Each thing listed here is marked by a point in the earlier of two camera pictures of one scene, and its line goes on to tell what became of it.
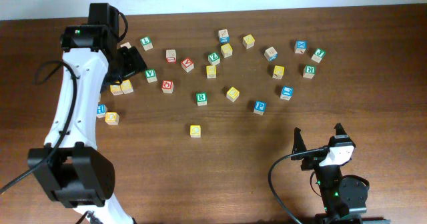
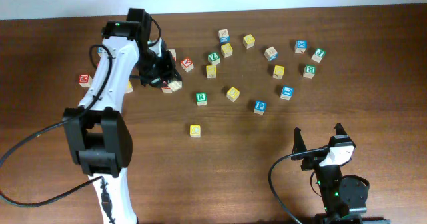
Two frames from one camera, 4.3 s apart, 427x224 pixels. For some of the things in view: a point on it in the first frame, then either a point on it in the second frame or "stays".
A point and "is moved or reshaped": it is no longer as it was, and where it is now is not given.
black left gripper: (132, 63) -> (163, 68)
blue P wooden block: (259, 107) stays
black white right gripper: (317, 159) stays
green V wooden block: (151, 75) is moved or reshaped
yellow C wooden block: (195, 131) stays
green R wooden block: (201, 99) stays
